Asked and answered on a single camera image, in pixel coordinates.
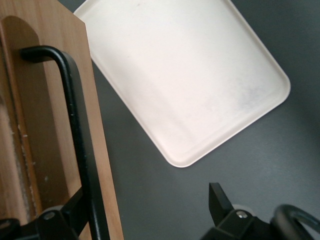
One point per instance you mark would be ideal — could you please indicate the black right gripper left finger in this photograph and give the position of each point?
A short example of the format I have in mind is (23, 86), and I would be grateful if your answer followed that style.
(60, 222)

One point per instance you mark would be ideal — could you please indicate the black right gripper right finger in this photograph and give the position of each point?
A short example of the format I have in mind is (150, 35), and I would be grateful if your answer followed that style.
(225, 220)

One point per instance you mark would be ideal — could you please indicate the wooden drawer front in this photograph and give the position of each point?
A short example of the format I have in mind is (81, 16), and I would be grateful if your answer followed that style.
(75, 30)

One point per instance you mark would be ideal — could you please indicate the cream rectangular tray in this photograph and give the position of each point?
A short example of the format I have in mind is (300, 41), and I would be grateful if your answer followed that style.
(187, 75)

